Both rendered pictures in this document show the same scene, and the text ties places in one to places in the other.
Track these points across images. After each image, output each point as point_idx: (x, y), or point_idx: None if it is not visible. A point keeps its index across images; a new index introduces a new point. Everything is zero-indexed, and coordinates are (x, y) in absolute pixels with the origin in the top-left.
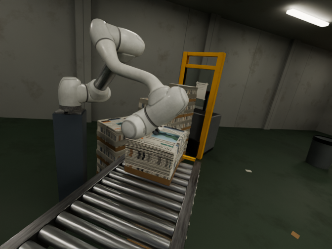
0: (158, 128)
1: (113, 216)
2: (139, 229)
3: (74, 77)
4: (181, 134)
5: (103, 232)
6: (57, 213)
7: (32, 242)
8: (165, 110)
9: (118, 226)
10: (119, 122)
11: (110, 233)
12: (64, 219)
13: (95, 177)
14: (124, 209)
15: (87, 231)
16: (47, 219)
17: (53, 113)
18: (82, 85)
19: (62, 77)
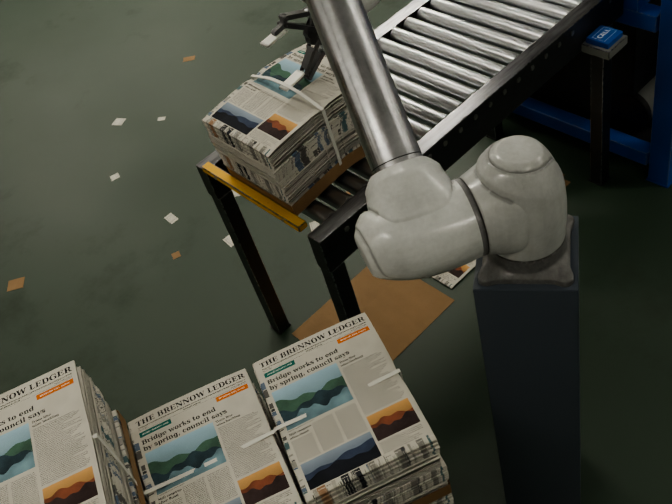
0: (296, 73)
1: (421, 74)
2: (393, 60)
3: (498, 142)
4: (244, 89)
5: (434, 59)
6: (492, 78)
7: (508, 57)
8: None
9: (417, 66)
10: (326, 413)
11: (427, 59)
12: (482, 74)
13: (444, 129)
14: (405, 80)
15: (453, 63)
16: (501, 73)
17: (575, 216)
18: (471, 167)
19: (543, 148)
